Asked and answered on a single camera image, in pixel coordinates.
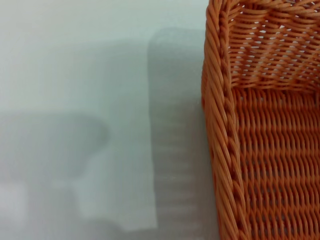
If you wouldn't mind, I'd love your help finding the orange woven plastic basket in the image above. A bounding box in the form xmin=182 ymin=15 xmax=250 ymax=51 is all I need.
xmin=201 ymin=0 xmax=320 ymax=240

